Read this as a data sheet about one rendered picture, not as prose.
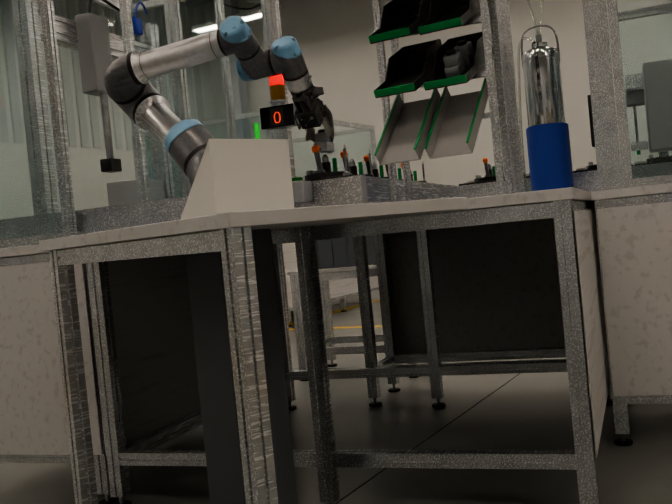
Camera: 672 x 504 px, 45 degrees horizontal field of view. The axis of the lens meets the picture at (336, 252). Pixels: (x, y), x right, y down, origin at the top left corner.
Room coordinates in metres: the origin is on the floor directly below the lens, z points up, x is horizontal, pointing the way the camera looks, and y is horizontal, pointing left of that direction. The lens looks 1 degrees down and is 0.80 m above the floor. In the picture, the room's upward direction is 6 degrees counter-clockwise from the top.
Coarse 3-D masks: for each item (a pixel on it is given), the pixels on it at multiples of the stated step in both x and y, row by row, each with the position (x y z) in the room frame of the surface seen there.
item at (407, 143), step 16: (432, 96) 2.46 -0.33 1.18; (400, 112) 2.55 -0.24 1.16; (416, 112) 2.51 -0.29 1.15; (432, 112) 2.45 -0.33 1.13; (384, 128) 2.46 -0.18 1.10; (400, 128) 2.49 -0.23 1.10; (416, 128) 2.46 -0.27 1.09; (384, 144) 2.44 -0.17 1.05; (400, 144) 2.44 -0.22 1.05; (416, 144) 2.33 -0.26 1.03; (384, 160) 2.42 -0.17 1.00; (400, 160) 2.38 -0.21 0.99
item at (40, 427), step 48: (0, 288) 2.73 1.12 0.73; (48, 288) 2.66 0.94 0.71; (0, 336) 2.74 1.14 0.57; (48, 336) 2.67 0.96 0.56; (0, 384) 2.74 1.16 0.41; (48, 384) 2.67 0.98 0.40; (96, 384) 2.62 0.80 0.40; (0, 432) 2.75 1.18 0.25; (48, 432) 2.68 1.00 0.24; (96, 432) 2.61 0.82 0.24; (96, 480) 2.63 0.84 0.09
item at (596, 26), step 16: (592, 0) 3.29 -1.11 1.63; (592, 16) 3.29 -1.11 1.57; (592, 32) 3.29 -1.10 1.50; (608, 32) 3.27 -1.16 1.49; (592, 48) 3.30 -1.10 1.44; (608, 48) 3.27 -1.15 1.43; (592, 64) 3.29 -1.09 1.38; (608, 64) 3.27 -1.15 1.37; (592, 80) 3.30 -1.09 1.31; (608, 80) 3.28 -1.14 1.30; (592, 96) 3.30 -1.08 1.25; (608, 96) 3.28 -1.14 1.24; (592, 112) 3.30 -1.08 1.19; (608, 112) 3.28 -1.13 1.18; (608, 128) 3.28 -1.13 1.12; (608, 144) 3.28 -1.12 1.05; (608, 160) 3.28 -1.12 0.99; (608, 176) 3.29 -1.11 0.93
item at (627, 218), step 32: (608, 192) 2.72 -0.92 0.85; (640, 192) 2.69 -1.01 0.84; (608, 224) 2.73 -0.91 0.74; (640, 224) 2.69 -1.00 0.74; (608, 256) 2.73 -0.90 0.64; (640, 256) 2.70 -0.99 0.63; (608, 288) 2.73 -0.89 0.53; (640, 288) 2.70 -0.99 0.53; (608, 320) 2.74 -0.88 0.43; (640, 320) 2.70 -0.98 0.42; (608, 352) 2.75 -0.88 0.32; (640, 352) 2.70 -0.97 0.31; (640, 384) 2.71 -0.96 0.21
